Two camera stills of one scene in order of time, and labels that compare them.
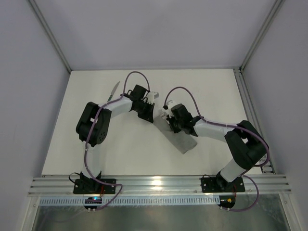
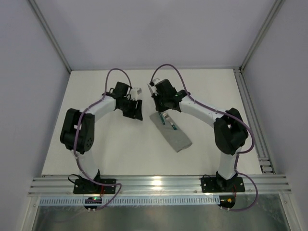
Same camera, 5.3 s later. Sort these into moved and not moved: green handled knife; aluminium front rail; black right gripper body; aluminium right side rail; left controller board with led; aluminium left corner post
Moved: green handled knife; black right gripper body
Not moved: aluminium front rail; aluminium left corner post; aluminium right side rail; left controller board with led
